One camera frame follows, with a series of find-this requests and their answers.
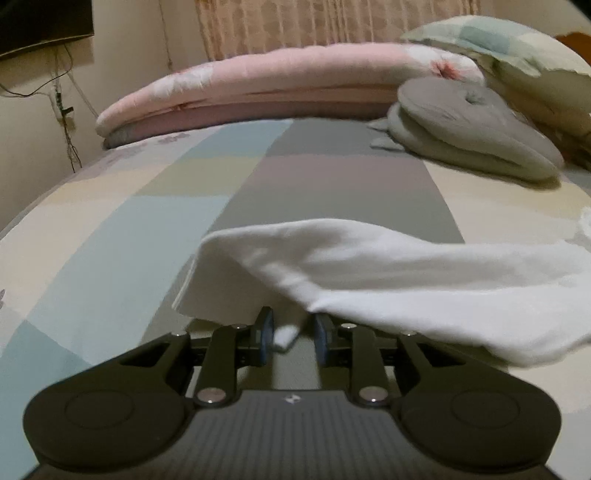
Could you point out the black wall screen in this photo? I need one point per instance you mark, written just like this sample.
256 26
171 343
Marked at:
41 23

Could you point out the grey round cushion with hole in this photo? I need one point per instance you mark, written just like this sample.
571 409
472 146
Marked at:
461 124

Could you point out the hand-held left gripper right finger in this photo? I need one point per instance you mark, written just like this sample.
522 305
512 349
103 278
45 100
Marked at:
321 339

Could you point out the pale checked pillow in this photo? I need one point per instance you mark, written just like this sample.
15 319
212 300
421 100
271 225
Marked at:
521 50

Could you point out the patterned curtain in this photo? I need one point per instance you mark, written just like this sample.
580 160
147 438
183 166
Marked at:
323 23

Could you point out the checked bed sheet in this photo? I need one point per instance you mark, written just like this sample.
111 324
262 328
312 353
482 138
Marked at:
115 230

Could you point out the white printed sweatshirt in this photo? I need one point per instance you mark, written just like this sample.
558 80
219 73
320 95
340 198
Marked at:
369 277

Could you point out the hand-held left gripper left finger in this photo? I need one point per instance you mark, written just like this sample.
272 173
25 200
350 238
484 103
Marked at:
265 334

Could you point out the folded pink floral quilt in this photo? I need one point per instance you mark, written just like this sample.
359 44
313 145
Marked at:
277 83

